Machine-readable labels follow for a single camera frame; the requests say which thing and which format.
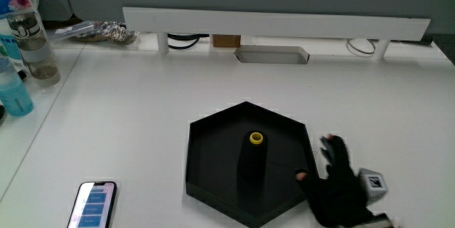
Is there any black cable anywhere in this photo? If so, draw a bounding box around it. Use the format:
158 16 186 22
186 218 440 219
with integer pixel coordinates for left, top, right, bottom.
166 33 210 50

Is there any white monitor riser shelf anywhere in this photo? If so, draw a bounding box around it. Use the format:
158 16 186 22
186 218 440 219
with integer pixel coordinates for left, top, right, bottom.
122 6 432 61

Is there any blue plastic bottle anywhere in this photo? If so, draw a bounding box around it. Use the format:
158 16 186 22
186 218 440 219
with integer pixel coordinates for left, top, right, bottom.
0 54 35 117

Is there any black hexagonal plate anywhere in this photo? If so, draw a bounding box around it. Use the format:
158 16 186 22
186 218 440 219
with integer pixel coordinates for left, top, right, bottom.
185 101 320 228

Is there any grey coiled cable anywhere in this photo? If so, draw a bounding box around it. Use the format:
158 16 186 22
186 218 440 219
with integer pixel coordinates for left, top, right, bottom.
346 38 377 58

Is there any brown cardboard box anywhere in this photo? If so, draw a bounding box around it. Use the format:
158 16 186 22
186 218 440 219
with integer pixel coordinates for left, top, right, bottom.
212 34 242 48

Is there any white blue label bottle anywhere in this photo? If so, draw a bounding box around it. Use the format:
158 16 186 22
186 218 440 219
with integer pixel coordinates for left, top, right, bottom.
0 18 28 75

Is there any black smartphone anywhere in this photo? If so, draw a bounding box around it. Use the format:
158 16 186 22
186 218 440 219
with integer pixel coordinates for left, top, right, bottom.
66 180 118 228

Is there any person's right hand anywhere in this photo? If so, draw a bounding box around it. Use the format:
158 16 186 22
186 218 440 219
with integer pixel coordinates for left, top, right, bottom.
295 134 395 228

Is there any black sewing thread spool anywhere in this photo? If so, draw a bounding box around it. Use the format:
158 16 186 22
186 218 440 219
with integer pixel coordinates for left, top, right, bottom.
237 131 269 186

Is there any clear water bottle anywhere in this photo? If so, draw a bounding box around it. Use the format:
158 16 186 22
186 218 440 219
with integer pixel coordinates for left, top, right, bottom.
6 10 61 87

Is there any crinkled plastic snack bag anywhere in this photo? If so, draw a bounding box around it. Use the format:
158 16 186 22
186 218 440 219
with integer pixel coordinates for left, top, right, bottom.
53 20 140 46

